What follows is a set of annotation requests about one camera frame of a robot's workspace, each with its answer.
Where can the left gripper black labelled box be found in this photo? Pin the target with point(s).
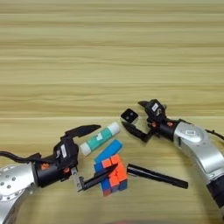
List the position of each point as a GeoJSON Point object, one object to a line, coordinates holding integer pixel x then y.
{"type": "Point", "coordinates": [65, 151]}

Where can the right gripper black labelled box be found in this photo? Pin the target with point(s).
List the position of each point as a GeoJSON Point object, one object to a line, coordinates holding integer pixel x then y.
{"type": "Point", "coordinates": [156, 108]}

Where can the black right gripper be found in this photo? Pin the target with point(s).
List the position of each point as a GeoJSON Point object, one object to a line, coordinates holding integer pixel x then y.
{"type": "Point", "coordinates": [164, 128]}

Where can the black marker pen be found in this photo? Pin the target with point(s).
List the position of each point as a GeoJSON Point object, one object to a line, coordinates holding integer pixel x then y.
{"type": "Point", "coordinates": [157, 176]}

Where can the orange blue puzzle cube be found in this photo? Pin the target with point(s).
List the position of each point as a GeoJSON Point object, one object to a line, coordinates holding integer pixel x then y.
{"type": "Point", "coordinates": [118, 175]}

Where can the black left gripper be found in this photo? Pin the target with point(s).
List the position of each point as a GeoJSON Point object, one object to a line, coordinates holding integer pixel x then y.
{"type": "Point", "coordinates": [46, 173]}

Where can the black die white dots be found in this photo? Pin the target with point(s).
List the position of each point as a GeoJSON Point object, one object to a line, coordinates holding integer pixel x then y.
{"type": "Point", "coordinates": [129, 115]}

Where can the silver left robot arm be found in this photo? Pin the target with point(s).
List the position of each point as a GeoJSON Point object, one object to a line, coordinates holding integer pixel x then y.
{"type": "Point", "coordinates": [14, 186]}

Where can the blue rectangular eraser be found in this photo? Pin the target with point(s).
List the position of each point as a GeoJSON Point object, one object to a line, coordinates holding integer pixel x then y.
{"type": "Point", "coordinates": [109, 150]}

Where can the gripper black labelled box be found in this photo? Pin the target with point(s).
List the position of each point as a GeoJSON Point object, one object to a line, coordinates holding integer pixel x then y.
{"type": "Point", "coordinates": [65, 151]}
{"type": "Point", "coordinates": [156, 108]}

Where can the green white glue stick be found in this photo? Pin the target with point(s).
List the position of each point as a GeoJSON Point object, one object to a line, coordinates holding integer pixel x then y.
{"type": "Point", "coordinates": [99, 138]}

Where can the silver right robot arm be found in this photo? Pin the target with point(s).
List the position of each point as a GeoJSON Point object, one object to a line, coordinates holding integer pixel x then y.
{"type": "Point", "coordinates": [201, 148]}

